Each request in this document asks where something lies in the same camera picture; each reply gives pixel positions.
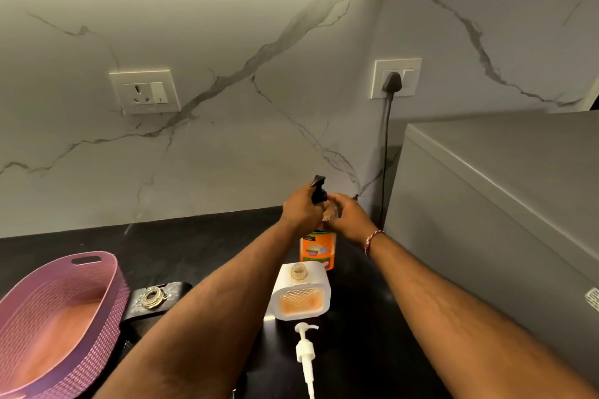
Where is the person's left hand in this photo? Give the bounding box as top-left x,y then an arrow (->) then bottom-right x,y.
280,183 -> 328,237

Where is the person's right hand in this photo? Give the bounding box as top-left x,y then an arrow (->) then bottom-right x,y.
324,193 -> 381,246

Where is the orange label liquid bottle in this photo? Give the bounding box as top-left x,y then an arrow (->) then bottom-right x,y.
299,204 -> 338,272

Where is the person's right forearm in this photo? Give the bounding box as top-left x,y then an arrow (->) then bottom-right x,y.
366,231 -> 599,399

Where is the person's left forearm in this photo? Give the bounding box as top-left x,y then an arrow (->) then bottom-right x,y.
94,221 -> 304,399

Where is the white soap dispenser bottle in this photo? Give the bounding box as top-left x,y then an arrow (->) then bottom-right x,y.
268,262 -> 332,322

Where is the black power plug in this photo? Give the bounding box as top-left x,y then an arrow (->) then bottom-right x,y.
382,71 -> 403,95

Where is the white dispenser pump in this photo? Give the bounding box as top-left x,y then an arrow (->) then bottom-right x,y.
294,322 -> 320,399

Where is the grey appliance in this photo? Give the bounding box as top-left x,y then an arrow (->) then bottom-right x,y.
383,110 -> 599,387

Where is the pink woven plastic basket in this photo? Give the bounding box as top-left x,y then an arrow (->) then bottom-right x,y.
0,251 -> 131,399

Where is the red white thread bracelet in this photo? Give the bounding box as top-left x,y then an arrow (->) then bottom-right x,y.
363,229 -> 385,257

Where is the black power cable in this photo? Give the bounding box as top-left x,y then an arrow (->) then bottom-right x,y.
377,93 -> 395,230

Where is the white wall socket plate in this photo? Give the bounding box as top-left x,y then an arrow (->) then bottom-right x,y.
370,58 -> 423,99

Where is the black phone with ring holder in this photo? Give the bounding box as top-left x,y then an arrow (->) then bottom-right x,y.
121,281 -> 193,323

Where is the white wall socket with switch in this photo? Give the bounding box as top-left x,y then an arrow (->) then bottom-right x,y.
109,69 -> 182,115

